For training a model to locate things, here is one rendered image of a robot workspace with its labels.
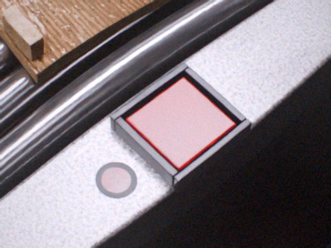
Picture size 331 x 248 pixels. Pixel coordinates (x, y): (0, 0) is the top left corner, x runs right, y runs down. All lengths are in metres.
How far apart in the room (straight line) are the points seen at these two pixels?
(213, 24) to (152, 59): 0.07
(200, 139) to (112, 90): 0.09
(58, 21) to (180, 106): 0.14
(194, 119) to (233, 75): 0.06
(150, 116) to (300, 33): 0.17
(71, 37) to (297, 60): 0.20
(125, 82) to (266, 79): 0.12
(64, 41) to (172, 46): 0.09
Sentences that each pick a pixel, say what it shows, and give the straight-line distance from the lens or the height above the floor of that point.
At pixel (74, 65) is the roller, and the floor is 0.91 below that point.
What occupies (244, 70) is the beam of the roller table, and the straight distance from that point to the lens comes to 0.69.
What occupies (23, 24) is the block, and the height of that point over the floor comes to 0.96.
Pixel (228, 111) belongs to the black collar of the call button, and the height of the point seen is 0.93.
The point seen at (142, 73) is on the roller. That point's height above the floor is 0.91.
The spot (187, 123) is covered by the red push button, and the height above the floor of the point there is 0.93.
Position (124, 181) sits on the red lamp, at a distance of 0.63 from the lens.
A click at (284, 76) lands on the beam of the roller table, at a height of 0.92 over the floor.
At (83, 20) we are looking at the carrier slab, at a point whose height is 0.94.
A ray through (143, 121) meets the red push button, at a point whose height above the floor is 0.93.
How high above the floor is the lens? 1.46
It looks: 57 degrees down
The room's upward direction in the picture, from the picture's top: 1 degrees clockwise
